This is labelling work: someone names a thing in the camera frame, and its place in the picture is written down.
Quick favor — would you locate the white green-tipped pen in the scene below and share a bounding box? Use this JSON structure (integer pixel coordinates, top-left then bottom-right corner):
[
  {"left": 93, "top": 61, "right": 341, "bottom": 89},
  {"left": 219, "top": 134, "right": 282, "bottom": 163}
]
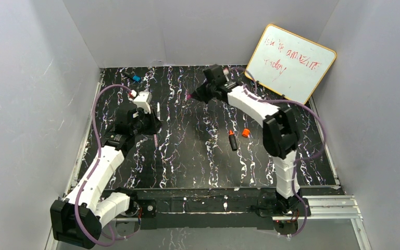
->
[{"left": 156, "top": 102, "right": 160, "bottom": 120}]

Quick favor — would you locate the pink translucent pen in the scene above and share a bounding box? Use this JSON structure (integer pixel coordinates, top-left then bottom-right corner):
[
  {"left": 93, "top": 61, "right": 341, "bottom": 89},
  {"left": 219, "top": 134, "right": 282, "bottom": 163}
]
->
[{"left": 154, "top": 134, "right": 158, "bottom": 147}]

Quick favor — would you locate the black orange highlighter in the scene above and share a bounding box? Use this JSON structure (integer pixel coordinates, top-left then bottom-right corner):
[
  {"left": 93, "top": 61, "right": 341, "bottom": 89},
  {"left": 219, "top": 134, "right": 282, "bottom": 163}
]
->
[{"left": 228, "top": 130, "right": 238, "bottom": 152}]

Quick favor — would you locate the orange highlighter cap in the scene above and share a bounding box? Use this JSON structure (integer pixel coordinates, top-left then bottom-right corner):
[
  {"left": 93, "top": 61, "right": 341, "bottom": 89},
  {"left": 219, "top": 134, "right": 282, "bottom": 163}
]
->
[{"left": 242, "top": 128, "right": 250, "bottom": 138}]

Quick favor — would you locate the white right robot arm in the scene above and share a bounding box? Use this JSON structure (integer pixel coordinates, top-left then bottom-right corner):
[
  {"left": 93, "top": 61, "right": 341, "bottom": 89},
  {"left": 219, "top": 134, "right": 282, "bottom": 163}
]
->
[{"left": 190, "top": 65, "right": 300, "bottom": 213}]

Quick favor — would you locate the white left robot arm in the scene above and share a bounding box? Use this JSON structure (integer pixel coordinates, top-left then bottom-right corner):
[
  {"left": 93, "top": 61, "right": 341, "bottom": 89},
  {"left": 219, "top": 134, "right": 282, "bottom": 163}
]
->
[{"left": 50, "top": 107, "right": 161, "bottom": 249}]

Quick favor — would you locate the blue pen cap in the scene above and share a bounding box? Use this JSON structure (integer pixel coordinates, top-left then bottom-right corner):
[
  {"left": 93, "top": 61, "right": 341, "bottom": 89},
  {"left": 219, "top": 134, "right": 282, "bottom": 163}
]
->
[{"left": 132, "top": 76, "right": 141, "bottom": 82}]

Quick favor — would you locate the yellow-framed whiteboard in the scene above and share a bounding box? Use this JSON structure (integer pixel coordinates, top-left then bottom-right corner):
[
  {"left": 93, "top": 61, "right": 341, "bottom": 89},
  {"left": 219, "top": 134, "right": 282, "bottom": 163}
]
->
[{"left": 245, "top": 24, "right": 337, "bottom": 104}]

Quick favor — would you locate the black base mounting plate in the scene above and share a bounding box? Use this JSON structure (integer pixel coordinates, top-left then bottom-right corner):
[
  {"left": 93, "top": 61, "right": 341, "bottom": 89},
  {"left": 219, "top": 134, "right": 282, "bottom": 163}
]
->
[{"left": 118, "top": 187, "right": 311, "bottom": 233}]

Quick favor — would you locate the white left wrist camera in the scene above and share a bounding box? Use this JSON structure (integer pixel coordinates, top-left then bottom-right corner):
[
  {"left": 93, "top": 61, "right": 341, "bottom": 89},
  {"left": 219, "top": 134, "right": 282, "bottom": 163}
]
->
[{"left": 133, "top": 91, "right": 152, "bottom": 114}]

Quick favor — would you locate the aluminium rail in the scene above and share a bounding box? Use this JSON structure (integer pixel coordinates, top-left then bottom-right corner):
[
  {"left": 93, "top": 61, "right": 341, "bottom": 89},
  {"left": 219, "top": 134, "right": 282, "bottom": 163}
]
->
[{"left": 272, "top": 195, "right": 364, "bottom": 221}]

